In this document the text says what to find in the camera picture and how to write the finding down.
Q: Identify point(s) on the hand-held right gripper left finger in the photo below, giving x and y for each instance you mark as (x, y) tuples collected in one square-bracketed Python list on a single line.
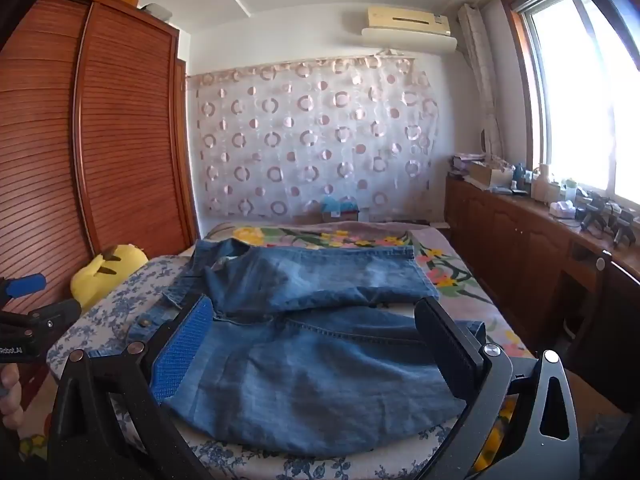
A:
[(182, 350)]

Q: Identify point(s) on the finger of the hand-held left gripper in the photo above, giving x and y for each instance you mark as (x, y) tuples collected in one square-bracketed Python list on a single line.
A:
[(25, 285), (50, 317)]

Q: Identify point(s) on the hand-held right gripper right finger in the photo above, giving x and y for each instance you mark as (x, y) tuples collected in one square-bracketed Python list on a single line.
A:
[(450, 350)]

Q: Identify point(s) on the blue denim pants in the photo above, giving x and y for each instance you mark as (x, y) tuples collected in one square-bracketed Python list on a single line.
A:
[(310, 340)]

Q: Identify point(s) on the person's left hand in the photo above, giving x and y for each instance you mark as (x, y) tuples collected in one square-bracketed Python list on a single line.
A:
[(7, 400)]

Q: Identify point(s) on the yellow plush toy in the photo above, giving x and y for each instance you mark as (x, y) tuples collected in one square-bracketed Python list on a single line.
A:
[(100, 275)]

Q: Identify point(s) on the colourful flower blanket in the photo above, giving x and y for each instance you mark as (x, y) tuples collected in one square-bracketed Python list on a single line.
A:
[(450, 270)]

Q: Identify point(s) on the blue floral bed sheet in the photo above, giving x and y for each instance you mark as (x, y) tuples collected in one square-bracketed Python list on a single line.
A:
[(125, 285)]

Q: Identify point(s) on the long wooden cabinet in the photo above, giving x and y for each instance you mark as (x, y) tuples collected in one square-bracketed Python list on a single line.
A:
[(510, 240)]

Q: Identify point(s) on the brown slatted wooden wardrobe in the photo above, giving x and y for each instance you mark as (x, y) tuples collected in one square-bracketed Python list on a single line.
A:
[(100, 135)]

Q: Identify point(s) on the cardboard box with blue tissue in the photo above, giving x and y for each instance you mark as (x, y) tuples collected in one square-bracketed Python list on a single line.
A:
[(340, 210)]

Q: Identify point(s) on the small white box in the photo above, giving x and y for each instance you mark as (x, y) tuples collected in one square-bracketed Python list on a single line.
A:
[(562, 209)]

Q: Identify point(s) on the open cardboard box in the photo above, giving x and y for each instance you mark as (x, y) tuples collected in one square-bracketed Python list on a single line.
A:
[(492, 172)]

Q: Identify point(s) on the white plastic bottle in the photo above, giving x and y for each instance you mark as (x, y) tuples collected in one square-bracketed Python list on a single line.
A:
[(540, 185)]

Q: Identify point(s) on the dark blue bottle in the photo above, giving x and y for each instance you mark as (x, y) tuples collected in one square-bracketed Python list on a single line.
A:
[(518, 174)]

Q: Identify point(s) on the black tool set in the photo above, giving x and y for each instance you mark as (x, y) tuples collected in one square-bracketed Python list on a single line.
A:
[(600, 215)]

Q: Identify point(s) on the grey oval object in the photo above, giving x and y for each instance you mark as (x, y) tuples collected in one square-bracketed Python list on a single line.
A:
[(484, 141)]

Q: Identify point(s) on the sheer circle-pattern curtain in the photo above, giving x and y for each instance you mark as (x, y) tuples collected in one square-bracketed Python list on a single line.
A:
[(310, 135)]

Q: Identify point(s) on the beige window curtain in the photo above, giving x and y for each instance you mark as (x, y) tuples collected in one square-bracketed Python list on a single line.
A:
[(480, 70)]

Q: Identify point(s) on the bright window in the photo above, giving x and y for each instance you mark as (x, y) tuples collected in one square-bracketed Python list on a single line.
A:
[(585, 100)]

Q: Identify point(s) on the grey box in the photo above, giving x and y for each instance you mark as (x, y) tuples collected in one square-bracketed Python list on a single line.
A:
[(157, 11)]

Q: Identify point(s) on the cream air conditioner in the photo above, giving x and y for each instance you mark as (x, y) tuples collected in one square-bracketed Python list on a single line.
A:
[(405, 25)]

